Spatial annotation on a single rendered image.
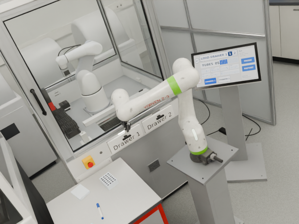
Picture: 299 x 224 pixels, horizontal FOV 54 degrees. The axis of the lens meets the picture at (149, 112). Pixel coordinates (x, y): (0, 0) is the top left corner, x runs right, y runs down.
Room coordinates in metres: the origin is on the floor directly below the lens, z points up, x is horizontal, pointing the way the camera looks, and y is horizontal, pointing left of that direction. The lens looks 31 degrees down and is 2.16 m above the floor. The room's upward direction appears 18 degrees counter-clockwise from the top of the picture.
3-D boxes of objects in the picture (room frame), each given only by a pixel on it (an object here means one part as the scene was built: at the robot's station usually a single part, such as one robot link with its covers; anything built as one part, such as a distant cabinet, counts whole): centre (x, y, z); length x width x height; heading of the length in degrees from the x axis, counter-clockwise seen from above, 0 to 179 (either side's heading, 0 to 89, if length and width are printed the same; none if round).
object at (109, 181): (1.58, 0.42, 0.78); 0.12 x 0.08 x 0.04; 28
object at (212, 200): (1.53, -0.24, 0.38); 0.30 x 0.30 x 0.76; 29
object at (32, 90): (1.69, 0.63, 1.45); 0.05 x 0.03 x 0.19; 23
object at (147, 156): (2.34, 0.38, 0.40); 1.03 x 0.95 x 0.80; 113
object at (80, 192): (1.58, 0.64, 0.77); 0.13 x 0.09 x 0.02; 36
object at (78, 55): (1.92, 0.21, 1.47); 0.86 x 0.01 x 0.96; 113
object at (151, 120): (2.00, -0.05, 0.87); 0.29 x 0.02 x 0.11; 113
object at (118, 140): (1.88, 0.24, 0.87); 0.29 x 0.02 x 0.11; 113
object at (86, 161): (1.73, 0.53, 0.88); 0.07 x 0.05 x 0.07; 113
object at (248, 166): (2.12, -0.69, 0.51); 0.50 x 0.45 x 1.02; 159
